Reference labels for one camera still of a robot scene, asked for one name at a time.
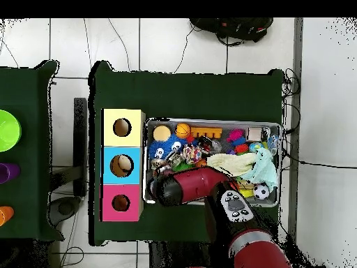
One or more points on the cream waffle cloth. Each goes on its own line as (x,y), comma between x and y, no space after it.
(231,163)

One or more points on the mint green waffle cloth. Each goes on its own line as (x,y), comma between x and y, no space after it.
(265,167)

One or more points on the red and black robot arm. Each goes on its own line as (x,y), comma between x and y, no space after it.
(195,184)

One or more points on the wooden box with three holes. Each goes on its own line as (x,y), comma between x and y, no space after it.
(108,139)

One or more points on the shallow clear mesh bin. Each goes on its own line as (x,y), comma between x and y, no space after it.
(267,203)

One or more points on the green spiky ball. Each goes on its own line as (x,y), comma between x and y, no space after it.
(182,167)

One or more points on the blue fuzzy monster toy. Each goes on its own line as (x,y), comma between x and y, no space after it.
(164,146)

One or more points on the tan round foam disc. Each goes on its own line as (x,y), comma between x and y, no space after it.
(161,133)

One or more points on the orange toy basketball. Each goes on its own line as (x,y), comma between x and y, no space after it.
(182,130)

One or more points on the orange plastic building block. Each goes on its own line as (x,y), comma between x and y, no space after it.
(206,132)

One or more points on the dark green table cloth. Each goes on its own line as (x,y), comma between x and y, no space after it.
(28,181)
(181,97)

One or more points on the small soccer ball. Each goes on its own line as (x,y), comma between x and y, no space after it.
(261,191)

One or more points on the purple cup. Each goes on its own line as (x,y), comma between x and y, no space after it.
(9,173)

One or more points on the lime green bowl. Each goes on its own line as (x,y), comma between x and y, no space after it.
(8,131)

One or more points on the orange cup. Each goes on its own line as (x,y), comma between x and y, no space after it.
(5,215)

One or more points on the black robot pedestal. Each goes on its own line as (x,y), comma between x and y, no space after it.
(178,256)

